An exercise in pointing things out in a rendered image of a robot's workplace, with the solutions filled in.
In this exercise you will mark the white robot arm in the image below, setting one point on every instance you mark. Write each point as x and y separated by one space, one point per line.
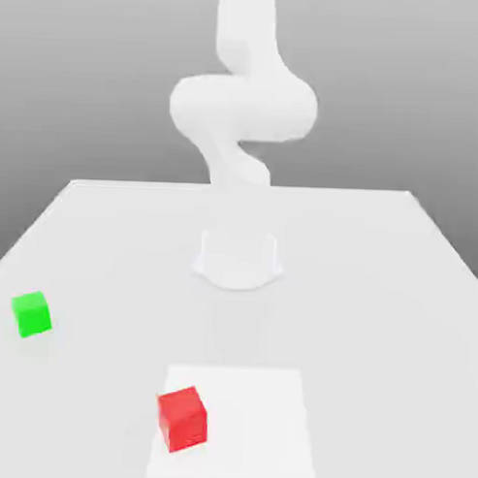
243 107

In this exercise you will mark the small green cube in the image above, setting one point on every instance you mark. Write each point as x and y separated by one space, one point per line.
31 314

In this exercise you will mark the small red cube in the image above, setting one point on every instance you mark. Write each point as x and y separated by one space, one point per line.
183 419

